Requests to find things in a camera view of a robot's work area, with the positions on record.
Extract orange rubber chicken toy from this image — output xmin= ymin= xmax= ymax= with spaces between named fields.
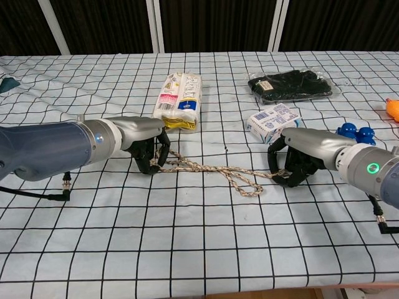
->
xmin=385 ymin=98 xmax=399 ymax=123

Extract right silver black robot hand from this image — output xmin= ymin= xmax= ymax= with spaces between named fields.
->
xmin=267 ymin=126 xmax=357 ymax=188

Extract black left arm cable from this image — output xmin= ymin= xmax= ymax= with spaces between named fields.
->
xmin=0 ymin=173 xmax=73 ymax=202

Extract black gloves in plastic bag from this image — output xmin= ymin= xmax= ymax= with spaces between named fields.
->
xmin=248 ymin=70 xmax=334 ymax=105

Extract blue toy building block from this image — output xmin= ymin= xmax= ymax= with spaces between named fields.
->
xmin=335 ymin=122 xmax=378 ymax=146

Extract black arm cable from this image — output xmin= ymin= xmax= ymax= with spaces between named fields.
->
xmin=368 ymin=193 xmax=399 ymax=238
xmin=0 ymin=173 xmax=73 ymax=202

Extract small white blue tissue pack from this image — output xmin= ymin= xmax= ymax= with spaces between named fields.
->
xmin=246 ymin=103 xmax=302 ymax=145

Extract white black checked tablecloth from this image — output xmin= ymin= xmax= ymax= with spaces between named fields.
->
xmin=0 ymin=51 xmax=399 ymax=292

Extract dark teal triangular patch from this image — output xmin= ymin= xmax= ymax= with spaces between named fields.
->
xmin=0 ymin=77 xmax=21 ymax=94

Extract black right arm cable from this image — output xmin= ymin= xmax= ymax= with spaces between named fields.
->
xmin=368 ymin=193 xmax=399 ymax=238

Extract beige braided rope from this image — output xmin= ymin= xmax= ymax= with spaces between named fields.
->
xmin=149 ymin=147 xmax=291 ymax=198

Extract white partition frame post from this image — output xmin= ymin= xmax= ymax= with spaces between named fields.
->
xmin=267 ymin=0 xmax=291 ymax=52
xmin=145 ymin=0 xmax=166 ymax=54
xmin=39 ymin=0 xmax=71 ymax=56

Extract white snack bag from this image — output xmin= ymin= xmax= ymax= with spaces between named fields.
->
xmin=151 ymin=72 xmax=203 ymax=135

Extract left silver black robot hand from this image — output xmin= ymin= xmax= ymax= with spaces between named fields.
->
xmin=109 ymin=116 xmax=171 ymax=176

